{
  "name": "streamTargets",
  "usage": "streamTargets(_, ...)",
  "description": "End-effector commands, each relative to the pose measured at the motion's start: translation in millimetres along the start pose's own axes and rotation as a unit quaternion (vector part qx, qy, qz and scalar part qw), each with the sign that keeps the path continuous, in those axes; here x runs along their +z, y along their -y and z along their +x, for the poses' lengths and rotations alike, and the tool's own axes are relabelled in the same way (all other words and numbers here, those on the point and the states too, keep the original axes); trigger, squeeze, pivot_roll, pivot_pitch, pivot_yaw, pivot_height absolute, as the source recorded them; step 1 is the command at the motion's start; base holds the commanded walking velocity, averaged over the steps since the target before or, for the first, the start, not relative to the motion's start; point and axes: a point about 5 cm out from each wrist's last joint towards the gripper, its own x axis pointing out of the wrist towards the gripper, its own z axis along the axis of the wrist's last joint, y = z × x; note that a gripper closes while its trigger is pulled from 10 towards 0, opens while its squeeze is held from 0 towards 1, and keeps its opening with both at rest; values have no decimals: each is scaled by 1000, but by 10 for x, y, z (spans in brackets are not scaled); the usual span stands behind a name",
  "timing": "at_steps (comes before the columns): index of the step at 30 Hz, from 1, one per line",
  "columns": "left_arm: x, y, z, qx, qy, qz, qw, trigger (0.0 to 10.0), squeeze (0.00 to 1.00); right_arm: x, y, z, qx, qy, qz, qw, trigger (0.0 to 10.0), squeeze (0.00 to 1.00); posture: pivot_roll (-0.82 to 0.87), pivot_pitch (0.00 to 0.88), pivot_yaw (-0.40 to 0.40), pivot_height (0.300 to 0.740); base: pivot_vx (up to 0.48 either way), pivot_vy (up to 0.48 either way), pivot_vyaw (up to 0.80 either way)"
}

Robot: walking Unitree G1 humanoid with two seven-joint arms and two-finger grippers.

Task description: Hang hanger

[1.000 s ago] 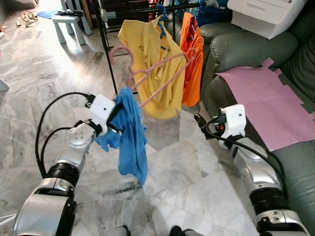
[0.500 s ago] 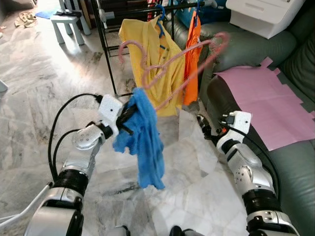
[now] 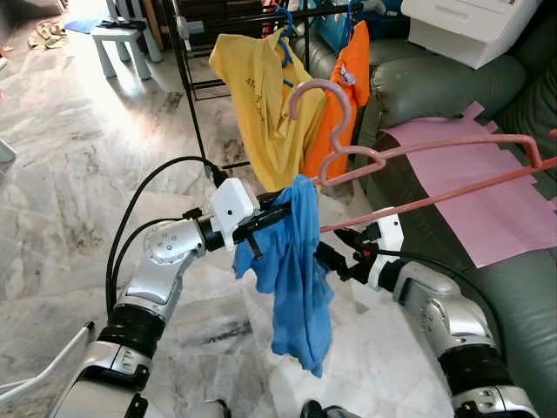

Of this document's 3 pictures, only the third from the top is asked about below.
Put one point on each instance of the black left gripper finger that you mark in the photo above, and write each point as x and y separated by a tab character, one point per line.
280	209

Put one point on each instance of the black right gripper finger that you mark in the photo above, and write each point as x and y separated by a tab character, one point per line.
331	257

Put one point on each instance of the blue shirt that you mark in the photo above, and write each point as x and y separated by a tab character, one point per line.
296	279

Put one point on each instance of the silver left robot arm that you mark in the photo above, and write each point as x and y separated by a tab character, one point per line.
157	261

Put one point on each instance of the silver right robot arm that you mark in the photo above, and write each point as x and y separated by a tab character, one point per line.
444	322

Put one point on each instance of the blue plastic hanger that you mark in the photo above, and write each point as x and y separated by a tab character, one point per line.
285	35
351	17

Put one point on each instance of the yellow polo shirt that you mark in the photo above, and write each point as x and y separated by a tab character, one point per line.
261	113

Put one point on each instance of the orange shirt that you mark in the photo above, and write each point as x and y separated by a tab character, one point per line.
344	96

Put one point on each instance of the black metal clothes rack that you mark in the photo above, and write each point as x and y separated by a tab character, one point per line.
198	104

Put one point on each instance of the pink foam mat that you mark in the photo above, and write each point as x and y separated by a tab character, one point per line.
487	192

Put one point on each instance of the robot right leg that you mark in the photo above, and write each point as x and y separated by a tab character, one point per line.
326	409

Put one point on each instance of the robot leg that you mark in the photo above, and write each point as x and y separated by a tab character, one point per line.
209	409
326	409

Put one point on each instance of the robot left leg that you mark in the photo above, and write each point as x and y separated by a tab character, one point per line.
209	409

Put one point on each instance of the blue fabric bag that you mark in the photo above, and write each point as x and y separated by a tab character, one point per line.
335	26

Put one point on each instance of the white plastic storage box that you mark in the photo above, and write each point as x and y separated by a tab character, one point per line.
470	26

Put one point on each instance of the blue floor mat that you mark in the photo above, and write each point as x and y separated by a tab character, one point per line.
83	26

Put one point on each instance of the brown crumpled paper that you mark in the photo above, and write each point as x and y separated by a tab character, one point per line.
48	35

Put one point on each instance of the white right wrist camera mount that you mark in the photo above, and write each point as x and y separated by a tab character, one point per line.
387	248

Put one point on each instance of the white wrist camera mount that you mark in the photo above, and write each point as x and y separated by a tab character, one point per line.
387	248
231	209

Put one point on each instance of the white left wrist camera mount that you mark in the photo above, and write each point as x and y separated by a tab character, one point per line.
231	209

